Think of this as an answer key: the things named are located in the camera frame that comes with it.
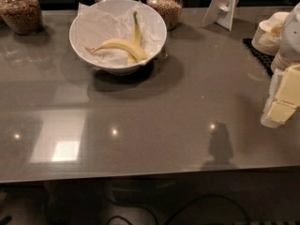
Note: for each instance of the glass jar of nuts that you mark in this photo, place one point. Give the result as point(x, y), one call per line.
point(24, 17)
point(169, 10)

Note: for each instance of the black rubber mat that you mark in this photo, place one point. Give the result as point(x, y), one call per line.
point(265, 60)

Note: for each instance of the right glass jar of nuts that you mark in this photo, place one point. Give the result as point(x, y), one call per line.
point(169, 10)

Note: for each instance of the white folded card stand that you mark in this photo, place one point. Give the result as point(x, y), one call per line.
point(220, 12)

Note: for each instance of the yellow banana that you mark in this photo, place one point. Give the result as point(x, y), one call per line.
point(136, 37)
point(126, 45)

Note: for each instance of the white ceramic bowl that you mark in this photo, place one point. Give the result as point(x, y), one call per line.
point(118, 35)

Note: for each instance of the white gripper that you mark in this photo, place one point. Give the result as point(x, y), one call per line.
point(292, 40)

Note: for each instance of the left glass jar of nuts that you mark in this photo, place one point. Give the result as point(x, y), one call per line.
point(24, 17)

